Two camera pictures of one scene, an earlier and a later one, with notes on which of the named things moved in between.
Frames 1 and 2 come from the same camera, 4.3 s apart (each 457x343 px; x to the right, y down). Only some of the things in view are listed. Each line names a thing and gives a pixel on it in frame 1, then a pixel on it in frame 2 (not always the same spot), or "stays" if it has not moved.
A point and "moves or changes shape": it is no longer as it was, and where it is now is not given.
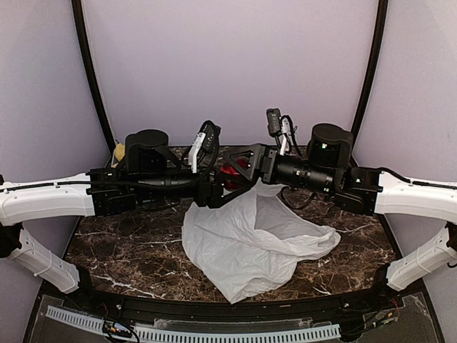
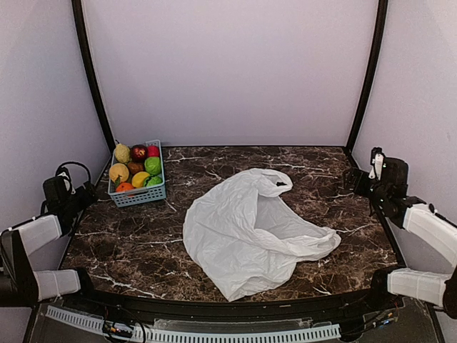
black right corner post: x=374 y=60 stays
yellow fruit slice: x=120 y=151 stays
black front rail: x=153 y=306 stays
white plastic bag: x=247 y=243 stays
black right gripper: x=267 y=174 → x=358 y=189
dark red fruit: x=233 y=185 moves or changes shape
